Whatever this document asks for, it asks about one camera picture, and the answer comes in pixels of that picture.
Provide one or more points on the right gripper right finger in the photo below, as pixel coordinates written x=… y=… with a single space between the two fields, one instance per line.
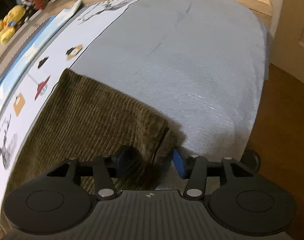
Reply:
x=237 y=197

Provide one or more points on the dark olive corduroy pants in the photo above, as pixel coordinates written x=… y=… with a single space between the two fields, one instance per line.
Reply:
x=84 y=119

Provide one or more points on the light blue patterned quilt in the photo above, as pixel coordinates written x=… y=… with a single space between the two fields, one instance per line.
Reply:
x=13 y=73

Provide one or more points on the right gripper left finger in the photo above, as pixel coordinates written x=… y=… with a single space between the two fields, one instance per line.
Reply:
x=59 y=198

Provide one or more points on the printed grey bed sheet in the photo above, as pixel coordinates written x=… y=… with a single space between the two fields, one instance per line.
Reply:
x=201 y=63

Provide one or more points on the yellow plush toy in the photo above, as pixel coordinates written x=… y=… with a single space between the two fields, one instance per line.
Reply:
x=9 y=24

